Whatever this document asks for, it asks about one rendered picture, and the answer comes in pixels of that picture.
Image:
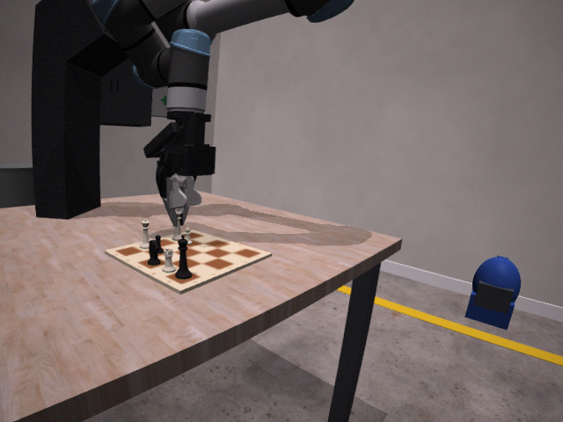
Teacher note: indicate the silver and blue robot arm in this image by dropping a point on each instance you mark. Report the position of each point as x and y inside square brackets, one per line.
[190, 29]

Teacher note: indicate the white chess pawn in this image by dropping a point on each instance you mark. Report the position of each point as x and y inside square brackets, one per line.
[187, 232]

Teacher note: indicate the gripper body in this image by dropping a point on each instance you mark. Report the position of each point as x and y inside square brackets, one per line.
[193, 158]

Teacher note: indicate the chessboard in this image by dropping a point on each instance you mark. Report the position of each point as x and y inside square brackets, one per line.
[209, 258]

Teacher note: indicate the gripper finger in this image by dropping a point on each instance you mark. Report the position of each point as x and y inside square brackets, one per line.
[169, 189]
[193, 197]

